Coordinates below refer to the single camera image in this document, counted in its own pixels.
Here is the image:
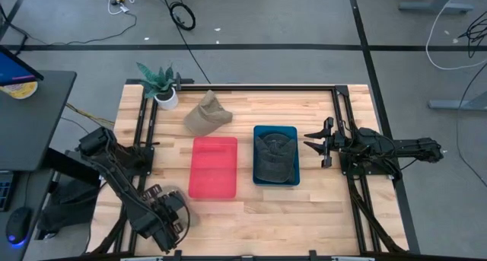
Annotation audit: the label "yellow cable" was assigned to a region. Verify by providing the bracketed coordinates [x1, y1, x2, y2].
[65, 102, 116, 127]

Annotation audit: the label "black aluminium rig frame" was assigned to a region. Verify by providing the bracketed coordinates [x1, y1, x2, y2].
[85, 77, 410, 261]

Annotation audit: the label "blue plastic bin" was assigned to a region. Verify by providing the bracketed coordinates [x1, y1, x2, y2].
[252, 125, 301, 187]

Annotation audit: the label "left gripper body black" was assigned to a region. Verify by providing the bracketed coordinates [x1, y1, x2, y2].
[142, 184, 189, 240]

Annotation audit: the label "yellow wipes canister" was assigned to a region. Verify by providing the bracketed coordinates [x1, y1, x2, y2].
[0, 81, 40, 100]

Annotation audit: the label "black computer mouse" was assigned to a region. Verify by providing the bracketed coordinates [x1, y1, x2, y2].
[5, 206, 33, 247]

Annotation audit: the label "green plant in white pot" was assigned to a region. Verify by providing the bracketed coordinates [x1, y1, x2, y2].
[135, 62, 180, 111]

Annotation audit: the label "dark grey baseball cap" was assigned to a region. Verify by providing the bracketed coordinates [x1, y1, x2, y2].
[253, 132, 298, 184]

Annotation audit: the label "curved black floor cable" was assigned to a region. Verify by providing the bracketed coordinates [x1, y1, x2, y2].
[455, 62, 487, 188]

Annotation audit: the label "black desk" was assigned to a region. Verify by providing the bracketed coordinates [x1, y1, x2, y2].
[0, 70, 78, 261]

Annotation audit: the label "tangled black cables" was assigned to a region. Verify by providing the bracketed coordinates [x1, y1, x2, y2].
[457, 10, 487, 59]

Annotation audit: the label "grey desk leg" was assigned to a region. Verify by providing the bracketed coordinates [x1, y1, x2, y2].
[428, 90, 487, 112]
[398, 0, 475, 15]

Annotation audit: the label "long black floor cable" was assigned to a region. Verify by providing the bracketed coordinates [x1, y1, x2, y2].
[161, 0, 212, 84]

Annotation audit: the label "red translucent plastic bin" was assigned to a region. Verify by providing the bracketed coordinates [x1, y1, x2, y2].
[187, 135, 239, 200]

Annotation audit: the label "white floor cable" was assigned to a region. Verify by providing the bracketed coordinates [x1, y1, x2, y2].
[425, 1, 487, 72]

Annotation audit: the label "coiled black cable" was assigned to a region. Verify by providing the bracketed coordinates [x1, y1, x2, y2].
[168, 1, 197, 32]

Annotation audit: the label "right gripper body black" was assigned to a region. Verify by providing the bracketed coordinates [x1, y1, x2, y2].
[321, 116, 348, 169]

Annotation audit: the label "person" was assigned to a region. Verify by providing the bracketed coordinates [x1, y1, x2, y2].
[37, 172, 102, 241]

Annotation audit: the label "black keyboard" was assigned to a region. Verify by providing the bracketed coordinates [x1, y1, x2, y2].
[0, 170, 17, 213]

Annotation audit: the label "computer monitor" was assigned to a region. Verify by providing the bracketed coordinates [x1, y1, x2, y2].
[0, 45, 45, 88]

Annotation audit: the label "thin black floor cable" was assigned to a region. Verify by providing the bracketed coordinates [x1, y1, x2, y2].
[0, 4, 138, 47]

